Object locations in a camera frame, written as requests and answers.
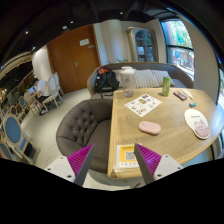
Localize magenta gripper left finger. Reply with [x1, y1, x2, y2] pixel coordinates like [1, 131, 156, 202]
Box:
[67, 144, 95, 186]

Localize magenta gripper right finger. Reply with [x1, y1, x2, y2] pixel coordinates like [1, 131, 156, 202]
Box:
[134, 144, 162, 184]

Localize white cat mouse pad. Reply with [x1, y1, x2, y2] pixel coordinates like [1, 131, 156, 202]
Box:
[184, 109, 210, 139]

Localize yellow QR code sign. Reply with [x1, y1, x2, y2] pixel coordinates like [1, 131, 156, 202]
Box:
[116, 144, 139, 169]

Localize grey tufted armchair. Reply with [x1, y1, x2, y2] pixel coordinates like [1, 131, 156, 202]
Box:
[56, 99, 112, 173]

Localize white printed menu sheet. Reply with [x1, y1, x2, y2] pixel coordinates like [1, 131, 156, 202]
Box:
[126, 94, 161, 117]

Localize small teal eraser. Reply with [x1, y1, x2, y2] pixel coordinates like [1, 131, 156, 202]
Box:
[189, 103, 197, 108]

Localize blue cushioned chair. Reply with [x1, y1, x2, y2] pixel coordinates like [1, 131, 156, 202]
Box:
[3, 114, 40, 165]

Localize black remote control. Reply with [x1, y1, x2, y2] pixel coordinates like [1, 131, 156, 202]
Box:
[173, 91, 187, 101]

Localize green drink can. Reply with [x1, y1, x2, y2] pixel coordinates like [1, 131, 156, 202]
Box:
[162, 76, 171, 96]

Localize white dining chair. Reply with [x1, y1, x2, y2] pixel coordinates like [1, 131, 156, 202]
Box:
[42, 76, 61, 107]

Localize white pen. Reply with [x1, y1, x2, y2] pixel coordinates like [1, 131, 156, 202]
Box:
[182, 89, 193, 99]

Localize seated person white shirt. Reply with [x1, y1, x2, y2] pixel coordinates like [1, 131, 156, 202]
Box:
[33, 78, 50, 115]

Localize striped cushion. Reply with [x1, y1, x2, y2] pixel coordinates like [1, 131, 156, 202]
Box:
[114, 69, 170, 89]

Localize black backpack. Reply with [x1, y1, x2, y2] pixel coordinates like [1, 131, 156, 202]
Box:
[94, 67, 119, 93]

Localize grey sofa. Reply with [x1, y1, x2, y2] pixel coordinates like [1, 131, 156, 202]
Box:
[87, 62, 194, 98]

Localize clear plastic water bottle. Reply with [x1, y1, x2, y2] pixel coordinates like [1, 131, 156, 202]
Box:
[120, 66, 134, 98]

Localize brown wooden door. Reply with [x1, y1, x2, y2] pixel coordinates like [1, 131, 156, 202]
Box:
[47, 25, 100, 93]

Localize wooden display cabinet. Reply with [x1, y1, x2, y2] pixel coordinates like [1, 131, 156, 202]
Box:
[127, 27, 158, 62]

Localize window with black frame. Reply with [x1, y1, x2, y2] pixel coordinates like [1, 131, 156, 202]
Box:
[161, 19, 195, 78]

